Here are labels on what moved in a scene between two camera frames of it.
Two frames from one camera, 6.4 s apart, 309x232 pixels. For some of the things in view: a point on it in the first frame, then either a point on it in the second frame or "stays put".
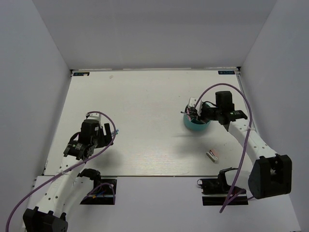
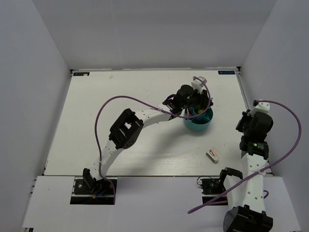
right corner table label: [226, 72] stays put
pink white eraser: [213, 154] stays put
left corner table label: [85, 74] stays put
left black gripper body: [99, 140] to [196, 100]
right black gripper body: [208, 113] to [243, 124]
